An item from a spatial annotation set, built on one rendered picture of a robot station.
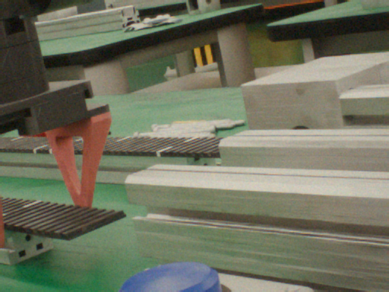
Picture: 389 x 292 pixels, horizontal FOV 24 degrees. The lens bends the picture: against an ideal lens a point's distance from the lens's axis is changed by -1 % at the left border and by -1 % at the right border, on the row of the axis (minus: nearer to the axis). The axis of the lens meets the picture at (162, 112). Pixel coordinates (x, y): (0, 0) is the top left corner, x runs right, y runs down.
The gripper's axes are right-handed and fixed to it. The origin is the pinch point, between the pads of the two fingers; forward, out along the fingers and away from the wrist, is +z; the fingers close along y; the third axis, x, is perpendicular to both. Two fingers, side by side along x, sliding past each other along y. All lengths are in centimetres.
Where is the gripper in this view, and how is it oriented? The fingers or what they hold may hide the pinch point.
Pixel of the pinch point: (40, 218)
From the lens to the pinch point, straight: 67.7
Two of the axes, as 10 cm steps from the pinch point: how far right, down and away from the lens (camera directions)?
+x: -6.5, 0.1, 7.6
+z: 2.1, 9.7, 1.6
